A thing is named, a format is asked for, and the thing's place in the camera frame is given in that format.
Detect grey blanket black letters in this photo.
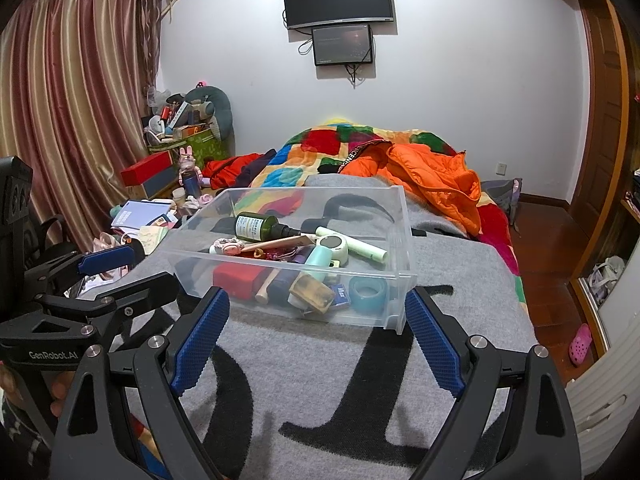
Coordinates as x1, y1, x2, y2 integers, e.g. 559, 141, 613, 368
181, 200, 536, 479

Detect gold perfume bottle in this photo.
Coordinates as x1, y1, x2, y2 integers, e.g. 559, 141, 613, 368
288, 273, 335, 314

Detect small wall monitor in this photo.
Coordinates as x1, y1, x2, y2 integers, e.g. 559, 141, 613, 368
311, 24, 373, 66

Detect pink slipper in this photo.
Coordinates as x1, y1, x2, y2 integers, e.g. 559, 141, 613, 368
568, 323, 592, 367

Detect green glass spray bottle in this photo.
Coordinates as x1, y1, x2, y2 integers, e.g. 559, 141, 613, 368
234, 211, 300, 242

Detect striped red gold curtain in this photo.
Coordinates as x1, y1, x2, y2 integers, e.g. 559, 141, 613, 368
1, 0, 163, 252

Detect blue barcode box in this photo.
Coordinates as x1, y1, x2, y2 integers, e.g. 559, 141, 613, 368
331, 284, 350, 308

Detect red box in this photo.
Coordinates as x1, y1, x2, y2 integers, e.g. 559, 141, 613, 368
120, 151, 177, 188

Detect orange jacket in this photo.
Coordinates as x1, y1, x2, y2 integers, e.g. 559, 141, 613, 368
340, 141, 482, 236

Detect purple black cosmetic bottle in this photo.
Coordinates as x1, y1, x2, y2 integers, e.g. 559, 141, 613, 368
267, 270, 299, 307

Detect pink white braided item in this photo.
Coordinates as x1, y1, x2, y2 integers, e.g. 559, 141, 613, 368
208, 237, 245, 256

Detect light green cylinder stick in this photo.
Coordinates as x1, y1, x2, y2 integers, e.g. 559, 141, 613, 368
316, 226, 387, 263

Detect teal tape roll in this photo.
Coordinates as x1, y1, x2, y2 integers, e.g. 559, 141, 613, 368
348, 276, 388, 315

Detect beige cosmetic tube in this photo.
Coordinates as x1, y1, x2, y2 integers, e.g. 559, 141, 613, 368
241, 234, 317, 252

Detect mint green tube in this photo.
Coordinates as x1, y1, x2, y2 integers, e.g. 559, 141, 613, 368
303, 245, 332, 282

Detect clear plastic storage bin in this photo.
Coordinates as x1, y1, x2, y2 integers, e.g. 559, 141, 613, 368
158, 186, 416, 333

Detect pink bunny toy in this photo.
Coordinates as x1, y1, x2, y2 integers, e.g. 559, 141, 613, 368
178, 145, 203, 198

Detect colourful patchwork quilt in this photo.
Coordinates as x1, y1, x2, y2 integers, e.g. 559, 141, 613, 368
250, 122, 456, 188

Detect green cardboard box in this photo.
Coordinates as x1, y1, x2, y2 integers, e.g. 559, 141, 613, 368
149, 130, 229, 167

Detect person's left hand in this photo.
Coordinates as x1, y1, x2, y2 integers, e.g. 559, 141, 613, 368
1, 364, 75, 418

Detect wooden door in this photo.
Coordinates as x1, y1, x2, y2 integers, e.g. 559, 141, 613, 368
570, 0, 630, 278

